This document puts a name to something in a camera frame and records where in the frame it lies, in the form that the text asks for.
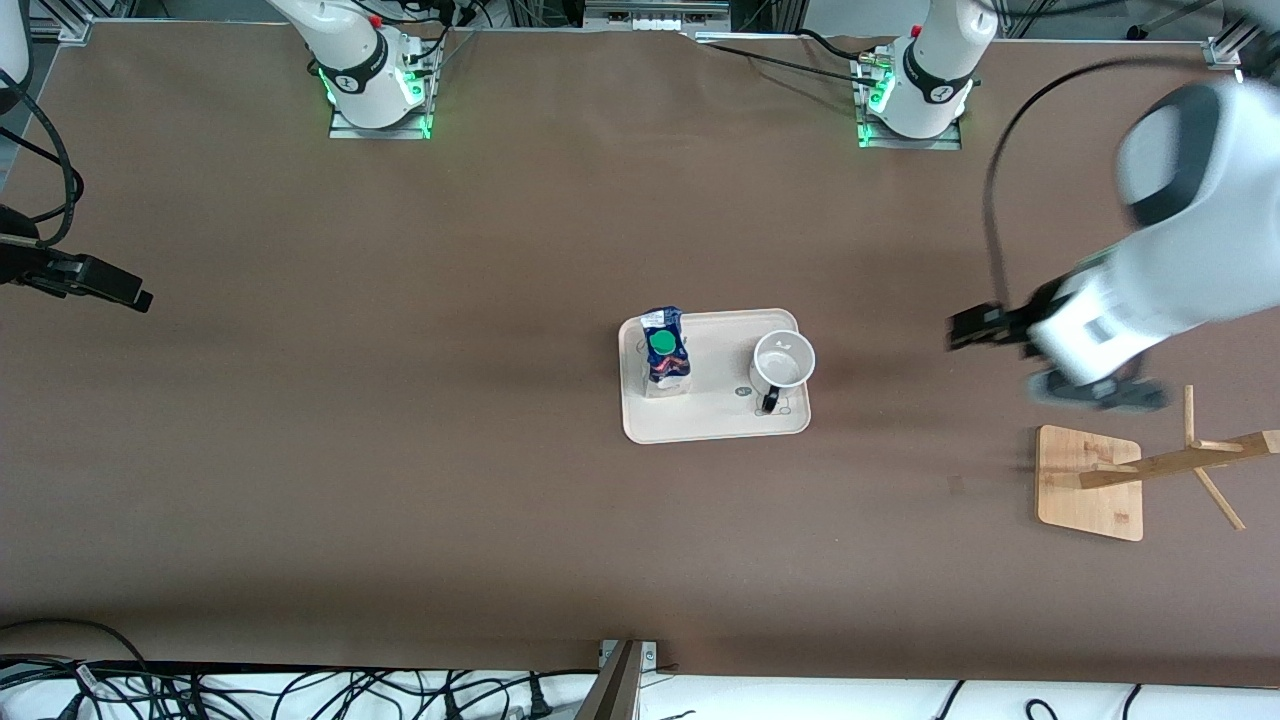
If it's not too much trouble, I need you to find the white smiley cup black handle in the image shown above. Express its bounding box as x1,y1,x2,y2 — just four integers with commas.
749,329,817,415

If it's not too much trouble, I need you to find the blue milk carton green cap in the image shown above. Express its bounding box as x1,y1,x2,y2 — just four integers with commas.
640,306,693,400

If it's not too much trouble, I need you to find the cream rabbit print tray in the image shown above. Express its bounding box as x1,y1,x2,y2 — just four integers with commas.
618,308,812,445

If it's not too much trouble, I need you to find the wooden mug stand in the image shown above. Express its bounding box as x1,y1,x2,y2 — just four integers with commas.
1035,385,1280,543

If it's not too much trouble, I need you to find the silver power strip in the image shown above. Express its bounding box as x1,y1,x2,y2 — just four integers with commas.
583,0,733,33

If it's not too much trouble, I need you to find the aluminium profile bar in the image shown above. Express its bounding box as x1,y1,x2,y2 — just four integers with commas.
573,640,646,720

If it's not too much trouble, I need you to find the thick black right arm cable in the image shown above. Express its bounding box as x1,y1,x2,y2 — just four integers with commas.
0,70,83,246

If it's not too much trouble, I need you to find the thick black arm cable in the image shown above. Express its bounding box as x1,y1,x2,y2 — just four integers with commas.
0,70,83,246
983,55,1216,313

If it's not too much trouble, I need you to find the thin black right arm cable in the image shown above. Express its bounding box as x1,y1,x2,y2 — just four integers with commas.
0,126,79,206

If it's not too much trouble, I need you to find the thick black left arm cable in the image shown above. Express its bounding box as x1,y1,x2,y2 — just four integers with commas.
983,55,1216,313

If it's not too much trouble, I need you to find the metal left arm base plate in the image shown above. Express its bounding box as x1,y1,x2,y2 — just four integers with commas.
855,45,964,152

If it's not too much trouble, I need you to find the aluminium frame corner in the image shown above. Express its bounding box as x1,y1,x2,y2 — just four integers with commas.
28,0,93,46
1203,0,1261,71

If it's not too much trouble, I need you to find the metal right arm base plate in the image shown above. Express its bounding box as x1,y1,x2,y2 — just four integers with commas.
320,33,436,141

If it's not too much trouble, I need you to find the short black base cable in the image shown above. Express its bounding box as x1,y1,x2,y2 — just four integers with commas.
795,28,881,67

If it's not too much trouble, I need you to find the long black base cable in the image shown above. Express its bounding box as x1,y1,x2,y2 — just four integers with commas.
690,35,883,91

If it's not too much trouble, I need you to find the black looped floor cable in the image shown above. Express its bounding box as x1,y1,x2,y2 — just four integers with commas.
0,618,153,720

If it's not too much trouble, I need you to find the black right base cable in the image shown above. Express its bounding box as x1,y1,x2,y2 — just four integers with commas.
403,0,481,77

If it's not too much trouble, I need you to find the small metal bracket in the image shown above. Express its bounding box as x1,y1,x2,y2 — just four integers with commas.
598,640,659,671

